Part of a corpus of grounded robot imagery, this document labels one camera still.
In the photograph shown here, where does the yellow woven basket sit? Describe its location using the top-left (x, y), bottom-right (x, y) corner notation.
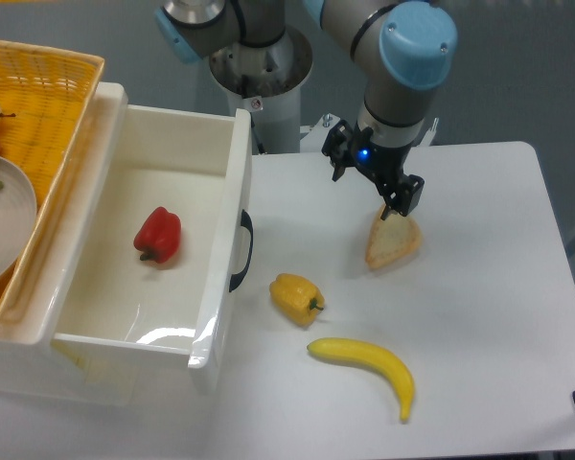
top-left (0, 40), bottom-right (104, 322)

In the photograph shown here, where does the white ribbed plate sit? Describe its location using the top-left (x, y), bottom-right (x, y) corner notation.
top-left (0, 156), bottom-right (37, 278)

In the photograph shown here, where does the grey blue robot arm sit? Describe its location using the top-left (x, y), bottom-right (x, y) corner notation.
top-left (154, 1), bottom-right (457, 216)

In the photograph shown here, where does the yellow banana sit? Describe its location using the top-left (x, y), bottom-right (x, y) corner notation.
top-left (307, 337), bottom-right (416, 423)

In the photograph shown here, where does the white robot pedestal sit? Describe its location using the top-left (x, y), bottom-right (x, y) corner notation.
top-left (209, 26), bottom-right (312, 153)

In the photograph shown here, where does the yellow bell pepper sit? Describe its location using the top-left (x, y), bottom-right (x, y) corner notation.
top-left (269, 273), bottom-right (325, 327)

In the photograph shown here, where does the white drawer cabinet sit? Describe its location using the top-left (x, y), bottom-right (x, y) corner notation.
top-left (0, 82), bottom-right (136, 405)

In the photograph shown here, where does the red bell pepper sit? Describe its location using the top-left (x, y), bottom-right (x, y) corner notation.
top-left (133, 207), bottom-right (181, 264)

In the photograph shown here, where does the black top drawer handle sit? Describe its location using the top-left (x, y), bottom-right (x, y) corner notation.
top-left (229, 209), bottom-right (254, 292)

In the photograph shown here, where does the white top drawer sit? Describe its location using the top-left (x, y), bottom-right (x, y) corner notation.
top-left (53, 106), bottom-right (253, 394)

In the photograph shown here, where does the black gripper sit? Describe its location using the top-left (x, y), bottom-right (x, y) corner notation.
top-left (321, 120), bottom-right (425, 220)

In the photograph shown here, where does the slice of bread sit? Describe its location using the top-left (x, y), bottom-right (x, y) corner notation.
top-left (365, 206), bottom-right (423, 270)

